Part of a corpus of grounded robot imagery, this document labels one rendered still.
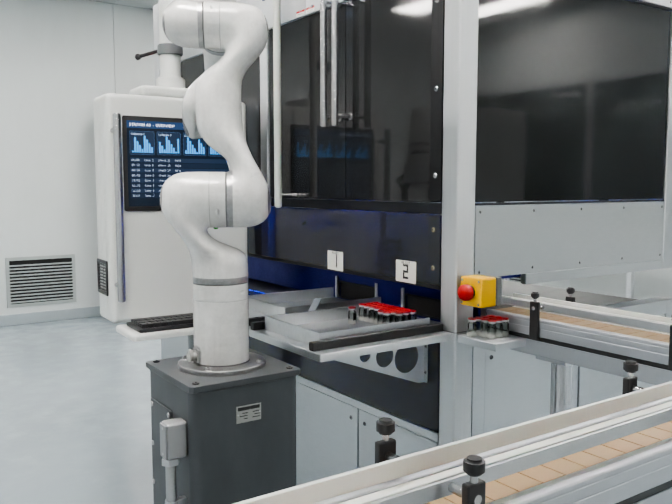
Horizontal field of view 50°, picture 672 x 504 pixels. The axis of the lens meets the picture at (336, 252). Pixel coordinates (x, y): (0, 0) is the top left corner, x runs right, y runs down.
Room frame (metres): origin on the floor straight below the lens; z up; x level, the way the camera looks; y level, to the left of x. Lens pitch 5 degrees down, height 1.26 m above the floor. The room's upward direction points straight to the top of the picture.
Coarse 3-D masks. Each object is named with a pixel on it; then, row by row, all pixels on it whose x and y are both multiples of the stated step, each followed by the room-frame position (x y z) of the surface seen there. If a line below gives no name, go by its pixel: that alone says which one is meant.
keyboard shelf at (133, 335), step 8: (120, 328) 2.23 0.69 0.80; (128, 328) 2.22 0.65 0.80; (184, 328) 2.22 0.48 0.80; (192, 328) 2.22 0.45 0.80; (128, 336) 2.15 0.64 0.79; (136, 336) 2.12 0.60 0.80; (144, 336) 2.13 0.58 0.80; (152, 336) 2.14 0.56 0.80; (160, 336) 2.15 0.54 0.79; (168, 336) 2.17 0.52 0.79; (176, 336) 2.18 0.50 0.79
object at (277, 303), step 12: (324, 288) 2.34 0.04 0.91; (252, 300) 2.12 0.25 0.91; (264, 300) 2.21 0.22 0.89; (276, 300) 2.24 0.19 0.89; (288, 300) 2.26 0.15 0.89; (300, 300) 2.29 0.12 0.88; (312, 300) 2.29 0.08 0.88; (324, 300) 2.29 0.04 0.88; (336, 300) 2.29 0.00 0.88; (348, 300) 2.09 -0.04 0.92; (360, 300) 2.11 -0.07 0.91; (372, 300) 2.13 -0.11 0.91; (264, 312) 2.06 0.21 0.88; (276, 312) 2.00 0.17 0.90; (288, 312) 1.97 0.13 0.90
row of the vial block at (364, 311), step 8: (360, 304) 1.94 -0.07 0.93; (368, 304) 1.94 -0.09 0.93; (360, 312) 1.94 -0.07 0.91; (368, 312) 1.92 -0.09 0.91; (376, 312) 1.88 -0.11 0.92; (392, 312) 1.83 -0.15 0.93; (400, 312) 1.81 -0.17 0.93; (360, 320) 1.94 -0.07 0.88; (368, 320) 1.92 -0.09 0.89; (376, 320) 1.88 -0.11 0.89; (392, 320) 1.83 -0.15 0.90; (400, 320) 1.81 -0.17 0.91
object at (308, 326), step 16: (272, 320) 1.80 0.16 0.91; (288, 320) 1.87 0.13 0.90; (304, 320) 1.90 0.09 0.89; (320, 320) 1.93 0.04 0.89; (336, 320) 1.95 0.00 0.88; (416, 320) 1.79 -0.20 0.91; (288, 336) 1.73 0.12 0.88; (304, 336) 1.67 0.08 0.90; (320, 336) 1.62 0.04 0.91; (336, 336) 1.65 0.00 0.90
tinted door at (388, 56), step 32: (384, 0) 2.03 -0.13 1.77; (416, 0) 1.92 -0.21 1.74; (352, 32) 2.16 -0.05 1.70; (384, 32) 2.03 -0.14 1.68; (416, 32) 1.92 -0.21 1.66; (352, 64) 2.16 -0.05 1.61; (384, 64) 2.03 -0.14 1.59; (416, 64) 1.92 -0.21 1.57; (352, 96) 2.16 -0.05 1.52; (384, 96) 2.03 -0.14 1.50; (416, 96) 1.92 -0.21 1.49; (352, 128) 2.16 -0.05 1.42; (384, 128) 2.03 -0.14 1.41; (416, 128) 1.92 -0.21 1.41; (352, 160) 2.16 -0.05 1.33; (384, 160) 2.03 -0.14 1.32; (416, 160) 1.92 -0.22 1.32; (352, 192) 2.16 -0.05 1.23; (384, 192) 2.03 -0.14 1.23; (416, 192) 1.92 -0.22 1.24
